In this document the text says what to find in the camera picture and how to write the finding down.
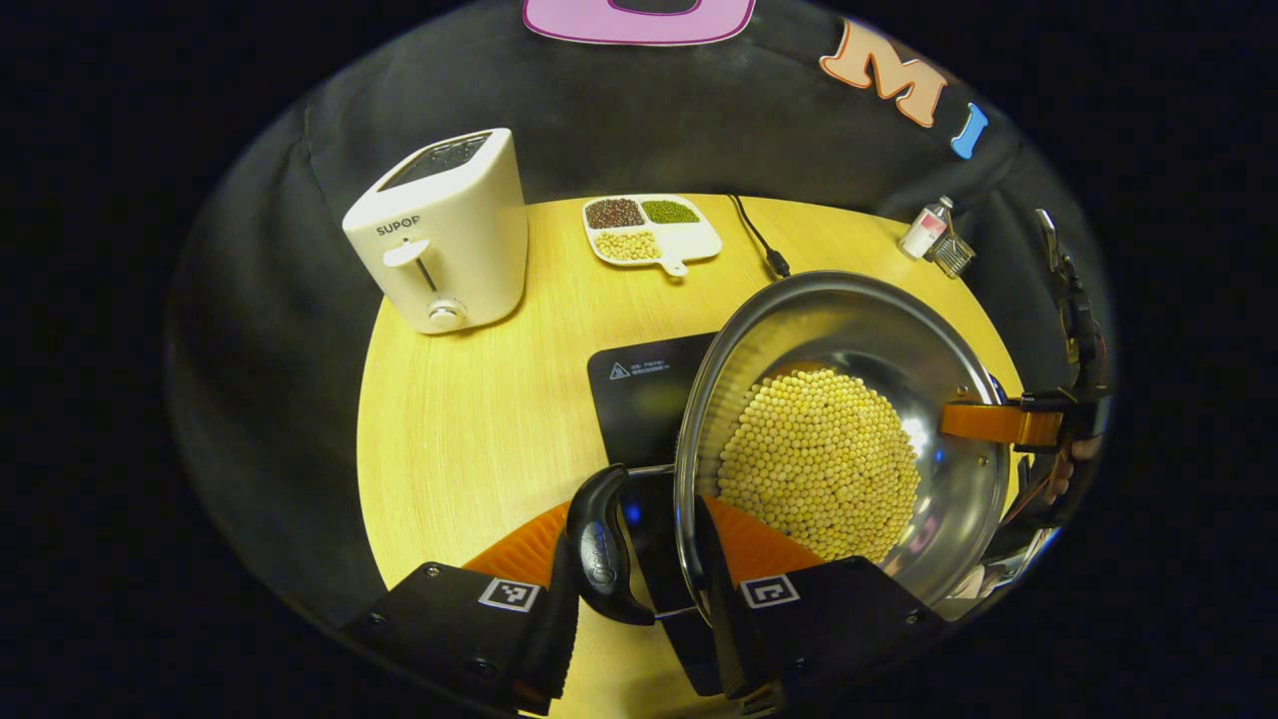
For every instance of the black induction cooktop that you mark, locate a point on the black induction cooktop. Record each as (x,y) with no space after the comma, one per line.
(639,399)

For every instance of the heap of pale dish beans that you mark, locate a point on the heap of pale dish beans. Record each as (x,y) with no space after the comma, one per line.
(627,246)

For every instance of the white divided dish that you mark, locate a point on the white divided dish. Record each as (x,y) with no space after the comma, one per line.
(689,240)

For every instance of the white toaster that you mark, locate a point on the white toaster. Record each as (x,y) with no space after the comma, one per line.
(459,240)

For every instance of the heap of green mung beans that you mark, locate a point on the heap of green mung beans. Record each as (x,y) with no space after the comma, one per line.
(670,211)

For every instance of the black clamp stand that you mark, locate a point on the black clamp stand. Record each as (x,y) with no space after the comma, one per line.
(1078,320)

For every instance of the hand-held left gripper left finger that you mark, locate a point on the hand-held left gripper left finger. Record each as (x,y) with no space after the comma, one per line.
(559,649)

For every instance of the heap of dark red beans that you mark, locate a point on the heap of dark red beans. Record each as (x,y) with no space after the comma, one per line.
(614,213)

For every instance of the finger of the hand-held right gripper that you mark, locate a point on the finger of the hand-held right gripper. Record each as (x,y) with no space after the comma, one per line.
(988,421)

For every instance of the pile of yellow soybeans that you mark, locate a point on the pile of yellow soybeans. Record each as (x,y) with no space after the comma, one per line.
(819,459)

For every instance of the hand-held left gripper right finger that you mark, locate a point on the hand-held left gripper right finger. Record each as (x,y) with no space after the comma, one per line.
(739,649)

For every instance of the clear bottle with pink label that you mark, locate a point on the clear bottle with pink label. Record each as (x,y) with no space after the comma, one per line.
(924,232)

